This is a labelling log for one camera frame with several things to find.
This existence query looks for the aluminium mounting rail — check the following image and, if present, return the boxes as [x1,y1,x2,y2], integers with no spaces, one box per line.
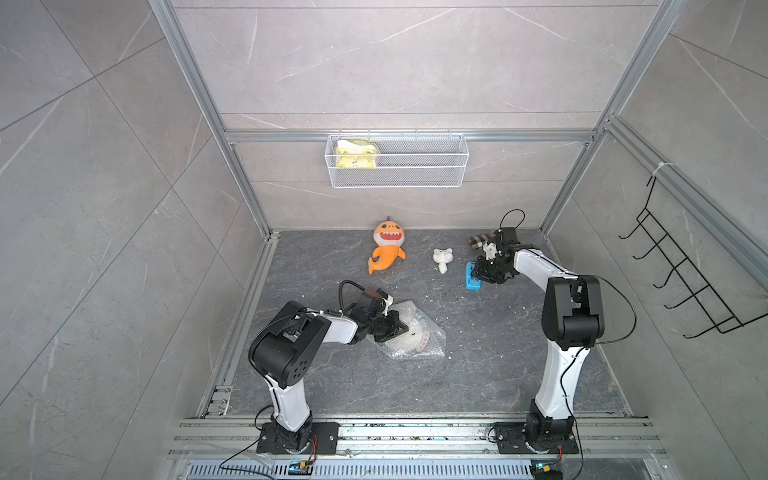
[161,414,678,479]

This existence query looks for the green rimmed white dinner plate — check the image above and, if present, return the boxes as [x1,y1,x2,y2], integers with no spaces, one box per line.
[391,325,430,356]

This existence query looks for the clear bubble wrap sheet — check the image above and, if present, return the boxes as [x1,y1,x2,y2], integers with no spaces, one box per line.
[374,301,447,360]

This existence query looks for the black wire hook rack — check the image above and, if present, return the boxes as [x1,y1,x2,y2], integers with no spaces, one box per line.
[618,176,767,340]

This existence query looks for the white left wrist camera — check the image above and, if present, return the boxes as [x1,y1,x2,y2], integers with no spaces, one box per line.
[380,292,394,316]

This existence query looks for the white wire mesh basket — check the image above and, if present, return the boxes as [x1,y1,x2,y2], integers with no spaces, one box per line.
[324,132,469,189]

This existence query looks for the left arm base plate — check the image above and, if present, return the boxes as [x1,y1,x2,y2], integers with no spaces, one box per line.
[256,422,340,455]

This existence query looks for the small white figurine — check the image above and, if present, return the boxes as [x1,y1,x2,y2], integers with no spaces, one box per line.
[432,248,453,275]

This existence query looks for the orange shark plush toy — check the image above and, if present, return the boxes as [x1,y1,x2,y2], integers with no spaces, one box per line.
[368,218,406,274]

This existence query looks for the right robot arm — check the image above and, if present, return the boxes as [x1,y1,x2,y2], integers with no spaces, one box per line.
[466,222,609,455]

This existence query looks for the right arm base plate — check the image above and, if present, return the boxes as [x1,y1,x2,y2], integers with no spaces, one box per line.
[492,422,580,455]

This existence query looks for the plaid brown pouch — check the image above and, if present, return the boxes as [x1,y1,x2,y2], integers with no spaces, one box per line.
[468,232,495,250]

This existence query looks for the blue toy car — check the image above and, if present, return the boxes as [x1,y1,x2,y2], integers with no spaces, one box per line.
[465,270,482,291]

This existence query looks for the yellow white cloth in basket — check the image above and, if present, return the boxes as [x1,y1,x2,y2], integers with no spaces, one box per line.
[333,139,379,169]

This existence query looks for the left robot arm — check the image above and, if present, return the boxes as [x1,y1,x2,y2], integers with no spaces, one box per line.
[247,280,409,452]

